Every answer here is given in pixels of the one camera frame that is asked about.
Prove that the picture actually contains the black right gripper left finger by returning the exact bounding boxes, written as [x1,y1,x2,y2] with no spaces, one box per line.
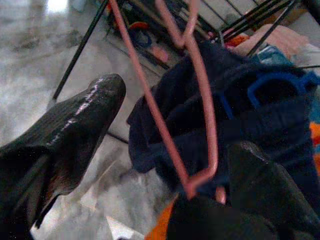
[0,73,127,240]

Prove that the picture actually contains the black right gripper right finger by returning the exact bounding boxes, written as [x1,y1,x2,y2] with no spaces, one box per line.
[167,141,320,240]

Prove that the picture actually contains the pink-red wire hanger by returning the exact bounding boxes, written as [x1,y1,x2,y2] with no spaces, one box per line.
[108,0,227,205]

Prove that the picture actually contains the blue plastic hanger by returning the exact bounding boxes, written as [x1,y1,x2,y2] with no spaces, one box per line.
[217,71,320,121]

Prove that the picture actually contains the navy garment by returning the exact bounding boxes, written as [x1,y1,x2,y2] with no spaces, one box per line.
[126,41,320,198]

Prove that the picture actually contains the orange garment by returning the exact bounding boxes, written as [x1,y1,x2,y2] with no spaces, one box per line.
[308,121,320,170]

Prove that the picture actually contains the black metal drying rack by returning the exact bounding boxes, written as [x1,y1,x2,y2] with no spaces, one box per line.
[51,0,320,101]

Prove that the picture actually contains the pink pillow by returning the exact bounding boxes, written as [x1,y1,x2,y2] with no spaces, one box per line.
[249,23,311,58]

